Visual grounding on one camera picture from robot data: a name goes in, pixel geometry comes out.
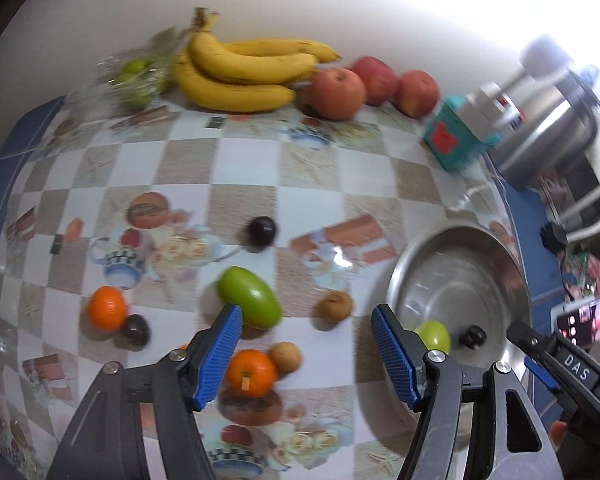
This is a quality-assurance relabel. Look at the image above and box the colourful printed fabric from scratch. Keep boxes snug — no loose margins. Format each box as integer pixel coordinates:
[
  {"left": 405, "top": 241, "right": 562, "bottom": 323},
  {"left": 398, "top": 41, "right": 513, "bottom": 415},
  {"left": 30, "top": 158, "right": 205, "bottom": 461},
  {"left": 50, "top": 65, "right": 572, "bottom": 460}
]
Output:
[{"left": 557, "top": 250, "right": 600, "bottom": 303}]

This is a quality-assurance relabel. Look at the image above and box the printed checkered tablecloth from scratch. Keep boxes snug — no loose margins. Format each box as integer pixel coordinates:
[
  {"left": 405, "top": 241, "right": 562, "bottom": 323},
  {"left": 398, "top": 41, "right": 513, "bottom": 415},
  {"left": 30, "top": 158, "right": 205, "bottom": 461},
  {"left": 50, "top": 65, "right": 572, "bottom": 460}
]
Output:
[{"left": 0, "top": 95, "right": 551, "bottom": 480}]

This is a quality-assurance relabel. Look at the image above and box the stainless steel kettle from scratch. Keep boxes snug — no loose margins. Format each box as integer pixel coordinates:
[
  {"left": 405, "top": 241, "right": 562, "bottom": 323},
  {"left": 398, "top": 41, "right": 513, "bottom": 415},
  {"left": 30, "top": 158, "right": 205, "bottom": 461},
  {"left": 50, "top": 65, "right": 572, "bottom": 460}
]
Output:
[{"left": 490, "top": 35, "right": 600, "bottom": 188}]

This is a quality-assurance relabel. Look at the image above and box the black plug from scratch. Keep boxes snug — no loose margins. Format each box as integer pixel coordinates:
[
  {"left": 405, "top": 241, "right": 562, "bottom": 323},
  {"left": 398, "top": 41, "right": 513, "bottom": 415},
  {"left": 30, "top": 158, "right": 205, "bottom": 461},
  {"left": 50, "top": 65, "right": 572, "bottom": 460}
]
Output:
[{"left": 539, "top": 224, "right": 567, "bottom": 252}]

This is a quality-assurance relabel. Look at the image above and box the smartphone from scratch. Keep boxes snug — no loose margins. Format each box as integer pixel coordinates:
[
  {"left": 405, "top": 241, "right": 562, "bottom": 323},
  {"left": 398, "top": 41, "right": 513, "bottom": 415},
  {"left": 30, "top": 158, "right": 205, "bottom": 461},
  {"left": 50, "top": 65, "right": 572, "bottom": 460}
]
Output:
[{"left": 551, "top": 292, "right": 600, "bottom": 348}]

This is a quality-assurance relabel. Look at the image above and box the brown longan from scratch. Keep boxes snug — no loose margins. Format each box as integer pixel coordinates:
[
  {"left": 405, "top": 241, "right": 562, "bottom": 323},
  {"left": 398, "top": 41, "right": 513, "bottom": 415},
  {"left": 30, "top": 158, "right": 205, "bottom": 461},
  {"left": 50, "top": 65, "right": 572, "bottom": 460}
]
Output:
[
  {"left": 269, "top": 341, "right": 302, "bottom": 374},
  {"left": 314, "top": 290, "right": 354, "bottom": 331}
]

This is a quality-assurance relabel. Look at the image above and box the yellow banana bunch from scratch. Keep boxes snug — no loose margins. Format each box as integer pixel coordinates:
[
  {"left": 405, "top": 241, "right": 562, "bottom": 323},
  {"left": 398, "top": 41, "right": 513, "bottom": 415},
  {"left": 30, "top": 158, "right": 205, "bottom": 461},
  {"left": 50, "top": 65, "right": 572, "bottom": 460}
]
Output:
[{"left": 172, "top": 7, "right": 342, "bottom": 113}]

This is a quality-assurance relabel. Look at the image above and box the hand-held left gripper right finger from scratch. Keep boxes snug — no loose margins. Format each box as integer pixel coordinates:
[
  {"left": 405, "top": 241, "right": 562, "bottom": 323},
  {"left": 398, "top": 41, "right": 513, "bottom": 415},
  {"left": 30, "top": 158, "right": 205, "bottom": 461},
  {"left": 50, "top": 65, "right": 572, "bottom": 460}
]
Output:
[{"left": 371, "top": 304, "right": 563, "bottom": 480}]

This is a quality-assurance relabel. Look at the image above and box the red apple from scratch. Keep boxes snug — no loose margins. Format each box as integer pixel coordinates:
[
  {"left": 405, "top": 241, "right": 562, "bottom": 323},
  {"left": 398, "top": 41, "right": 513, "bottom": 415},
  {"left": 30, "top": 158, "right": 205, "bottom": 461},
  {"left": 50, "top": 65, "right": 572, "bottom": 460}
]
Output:
[
  {"left": 307, "top": 66, "right": 368, "bottom": 121},
  {"left": 392, "top": 70, "right": 441, "bottom": 118},
  {"left": 349, "top": 56, "right": 400, "bottom": 107}
]

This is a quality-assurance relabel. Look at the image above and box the teal power strip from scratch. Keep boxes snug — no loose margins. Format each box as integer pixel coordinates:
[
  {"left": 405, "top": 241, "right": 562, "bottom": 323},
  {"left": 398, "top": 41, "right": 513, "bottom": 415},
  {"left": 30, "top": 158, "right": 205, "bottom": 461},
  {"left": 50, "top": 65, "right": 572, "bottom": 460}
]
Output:
[{"left": 422, "top": 95, "right": 501, "bottom": 172}]

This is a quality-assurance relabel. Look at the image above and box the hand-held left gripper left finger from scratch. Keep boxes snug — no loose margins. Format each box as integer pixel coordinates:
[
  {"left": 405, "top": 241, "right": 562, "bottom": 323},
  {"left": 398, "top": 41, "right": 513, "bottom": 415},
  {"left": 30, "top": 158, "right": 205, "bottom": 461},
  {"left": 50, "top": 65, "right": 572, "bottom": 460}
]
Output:
[{"left": 47, "top": 304, "right": 244, "bottom": 480}]

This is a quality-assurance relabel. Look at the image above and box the green mango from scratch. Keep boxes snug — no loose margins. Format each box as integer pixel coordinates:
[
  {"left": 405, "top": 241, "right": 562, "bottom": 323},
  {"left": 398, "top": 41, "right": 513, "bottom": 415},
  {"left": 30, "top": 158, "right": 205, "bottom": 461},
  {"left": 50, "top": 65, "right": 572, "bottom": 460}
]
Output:
[{"left": 216, "top": 266, "right": 282, "bottom": 330}]

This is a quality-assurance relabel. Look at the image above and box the stainless steel bowl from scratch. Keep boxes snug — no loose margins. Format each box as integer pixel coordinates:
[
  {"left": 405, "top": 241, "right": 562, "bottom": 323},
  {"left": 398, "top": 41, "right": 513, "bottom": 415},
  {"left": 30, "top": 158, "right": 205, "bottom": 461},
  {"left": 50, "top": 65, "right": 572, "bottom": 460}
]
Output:
[{"left": 355, "top": 225, "right": 535, "bottom": 453}]

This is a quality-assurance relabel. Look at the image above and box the white plug adapter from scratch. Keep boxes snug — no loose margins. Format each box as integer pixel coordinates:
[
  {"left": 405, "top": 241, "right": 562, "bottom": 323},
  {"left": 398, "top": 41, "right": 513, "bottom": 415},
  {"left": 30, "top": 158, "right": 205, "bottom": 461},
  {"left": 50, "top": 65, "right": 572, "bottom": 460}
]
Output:
[{"left": 462, "top": 82, "right": 526, "bottom": 136}]

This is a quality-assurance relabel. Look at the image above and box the small green jujube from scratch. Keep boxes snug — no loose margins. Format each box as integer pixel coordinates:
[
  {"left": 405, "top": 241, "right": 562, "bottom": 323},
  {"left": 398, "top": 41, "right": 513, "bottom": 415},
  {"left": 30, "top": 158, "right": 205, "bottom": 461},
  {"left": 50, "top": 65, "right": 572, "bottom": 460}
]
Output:
[{"left": 414, "top": 320, "right": 452, "bottom": 355}]

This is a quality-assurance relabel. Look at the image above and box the clear pack of green fruits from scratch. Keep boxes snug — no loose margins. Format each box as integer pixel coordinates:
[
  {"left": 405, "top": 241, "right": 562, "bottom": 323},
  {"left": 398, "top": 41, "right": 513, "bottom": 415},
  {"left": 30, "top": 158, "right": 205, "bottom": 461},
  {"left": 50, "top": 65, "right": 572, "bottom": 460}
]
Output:
[{"left": 67, "top": 27, "right": 188, "bottom": 113}]

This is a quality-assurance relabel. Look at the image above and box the dark cherry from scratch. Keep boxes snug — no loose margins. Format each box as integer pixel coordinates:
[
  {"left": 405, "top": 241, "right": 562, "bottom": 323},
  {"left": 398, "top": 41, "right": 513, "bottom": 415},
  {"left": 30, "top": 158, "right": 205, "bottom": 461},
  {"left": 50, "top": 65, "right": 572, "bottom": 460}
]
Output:
[{"left": 246, "top": 216, "right": 279, "bottom": 253}]

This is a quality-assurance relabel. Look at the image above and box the white pipe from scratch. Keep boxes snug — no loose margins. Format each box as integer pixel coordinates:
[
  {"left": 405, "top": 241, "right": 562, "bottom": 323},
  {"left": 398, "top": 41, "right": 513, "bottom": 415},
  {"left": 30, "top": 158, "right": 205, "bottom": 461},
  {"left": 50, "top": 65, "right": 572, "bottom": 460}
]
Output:
[{"left": 560, "top": 170, "right": 600, "bottom": 242}]

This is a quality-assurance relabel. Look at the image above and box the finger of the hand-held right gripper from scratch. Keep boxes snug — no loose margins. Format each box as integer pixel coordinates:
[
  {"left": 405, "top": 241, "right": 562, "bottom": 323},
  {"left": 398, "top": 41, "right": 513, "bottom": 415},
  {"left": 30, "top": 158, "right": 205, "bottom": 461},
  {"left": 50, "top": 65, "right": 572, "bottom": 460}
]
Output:
[
  {"left": 507, "top": 320, "right": 600, "bottom": 411},
  {"left": 524, "top": 357, "right": 562, "bottom": 392}
]

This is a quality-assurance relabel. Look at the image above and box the orange tangerine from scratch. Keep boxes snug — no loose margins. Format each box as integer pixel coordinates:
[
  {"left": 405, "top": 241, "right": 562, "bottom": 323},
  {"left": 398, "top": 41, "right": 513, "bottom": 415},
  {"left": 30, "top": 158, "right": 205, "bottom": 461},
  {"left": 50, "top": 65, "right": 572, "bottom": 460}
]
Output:
[
  {"left": 87, "top": 286, "right": 129, "bottom": 332},
  {"left": 226, "top": 350, "right": 278, "bottom": 398}
]

